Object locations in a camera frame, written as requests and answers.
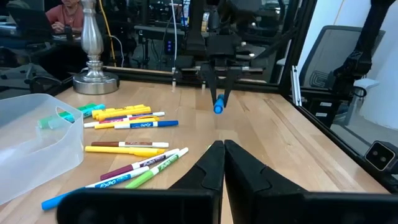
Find black box blue lights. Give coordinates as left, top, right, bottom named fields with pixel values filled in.
left=164, top=39, right=175, bottom=56

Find silver lamp white shade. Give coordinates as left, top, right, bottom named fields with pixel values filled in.
left=73, top=0, right=121, bottom=96

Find navy cap Expo marker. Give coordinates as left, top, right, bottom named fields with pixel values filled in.
left=104, top=111, right=166, bottom=123

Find brown Expo marker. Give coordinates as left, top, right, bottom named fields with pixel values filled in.
left=90, top=141, right=170, bottom=149

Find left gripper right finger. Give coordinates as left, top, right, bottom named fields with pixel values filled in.
left=224, top=139, right=398, bottom=224

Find clear plastic handled bin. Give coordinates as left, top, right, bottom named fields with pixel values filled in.
left=0, top=93, right=85, bottom=206

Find silver aluminium bracket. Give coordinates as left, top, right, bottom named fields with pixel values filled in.
left=290, top=65, right=303, bottom=106

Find black camera box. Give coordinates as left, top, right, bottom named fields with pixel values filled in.
left=363, top=140, right=398, bottom=172

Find black laptop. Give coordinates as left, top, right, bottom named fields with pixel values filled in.
left=6, top=6, right=53, bottom=42

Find teal highlighter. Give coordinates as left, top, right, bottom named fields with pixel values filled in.
left=48, top=104, right=106, bottom=129

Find black aluminium rig frame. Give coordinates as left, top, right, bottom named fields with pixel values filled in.
left=46, top=0, right=398, bottom=195

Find light blue Expo marker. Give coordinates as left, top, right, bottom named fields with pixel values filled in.
left=40, top=166, right=150, bottom=212

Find purple Expo marker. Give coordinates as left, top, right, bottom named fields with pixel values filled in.
left=99, top=147, right=181, bottom=181

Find white cable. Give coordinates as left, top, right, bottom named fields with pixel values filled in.
left=170, top=0, right=178, bottom=72

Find person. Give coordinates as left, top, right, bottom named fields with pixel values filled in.
left=45, top=0, right=85, bottom=34

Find green highlighter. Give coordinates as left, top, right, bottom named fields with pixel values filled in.
left=37, top=102, right=97, bottom=130

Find grey mesh office chair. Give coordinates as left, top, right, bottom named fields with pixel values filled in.
left=298, top=24, right=386, bottom=91

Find yellow cable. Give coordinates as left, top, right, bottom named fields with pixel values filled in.
left=98, top=0, right=118, bottom=68

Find green Expo marker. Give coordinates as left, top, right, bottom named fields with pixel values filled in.
left=124, top=147, right=190, bottom=190

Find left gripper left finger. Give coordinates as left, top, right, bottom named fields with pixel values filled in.
left=57, top=139, right=225, bottom=224

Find yellow white bottle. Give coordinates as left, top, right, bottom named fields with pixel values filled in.
left=201, top=11, right=210, bottom=32

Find blue highlighter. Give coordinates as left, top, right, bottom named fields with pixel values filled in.
left=213, top=93, right=225, bottom=114

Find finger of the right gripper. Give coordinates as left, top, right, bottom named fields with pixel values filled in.
left=222, top=67, right=243, bottom=108
left=201, top=64, right=218, bottom=106

